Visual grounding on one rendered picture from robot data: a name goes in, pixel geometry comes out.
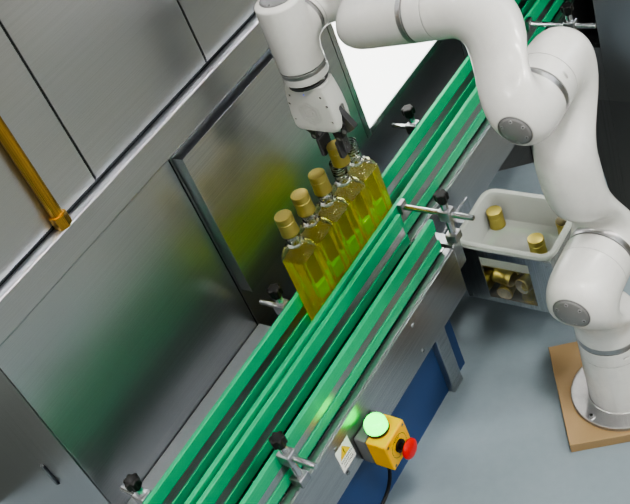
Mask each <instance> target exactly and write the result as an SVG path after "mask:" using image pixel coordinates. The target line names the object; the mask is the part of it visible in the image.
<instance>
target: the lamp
mask: <svg viewBox="0 0 630 504"><path fill-rule="evenodd" d="M363 426H364V429H365V432H366V434H367V436H368V437H370V438H372V439H379V438H382V437H384V436H385V435H386V434H387V433H388V431H389V429H390V425H389V422H388V420H387V419H386V417H385V416H384V415H383V414H381V413H378V412H374V413H371V414H369V415H368V416H367V417H366V418H365V420H364V423H363Z"/></svg>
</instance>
